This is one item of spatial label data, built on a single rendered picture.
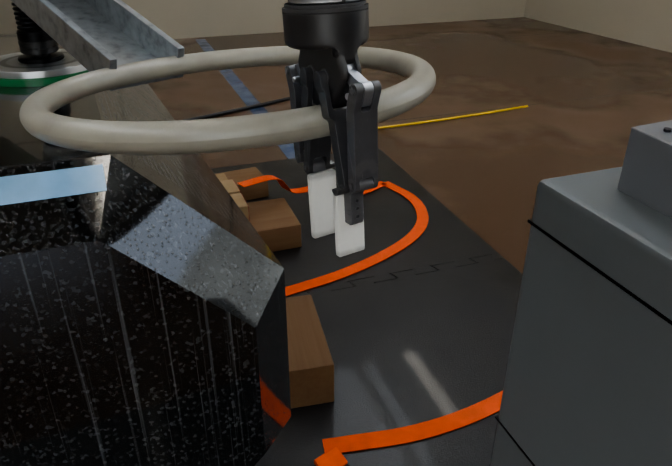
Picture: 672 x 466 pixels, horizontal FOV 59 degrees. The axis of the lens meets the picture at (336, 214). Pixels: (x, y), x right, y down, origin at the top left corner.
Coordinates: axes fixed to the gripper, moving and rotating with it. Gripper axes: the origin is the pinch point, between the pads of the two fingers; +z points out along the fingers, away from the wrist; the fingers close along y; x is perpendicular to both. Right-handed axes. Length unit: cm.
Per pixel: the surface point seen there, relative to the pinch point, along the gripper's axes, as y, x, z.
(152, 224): 29.3, 12.2, 8.7
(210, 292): 25.8, 6.7, 19.6
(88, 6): 71, 8, -17
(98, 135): 7.9, 19.4, -10.0
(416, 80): 3.0, -12.3, -11.1
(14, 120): 56, 25, -3
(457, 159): 166, -164, 72
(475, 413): 34, -54, 79
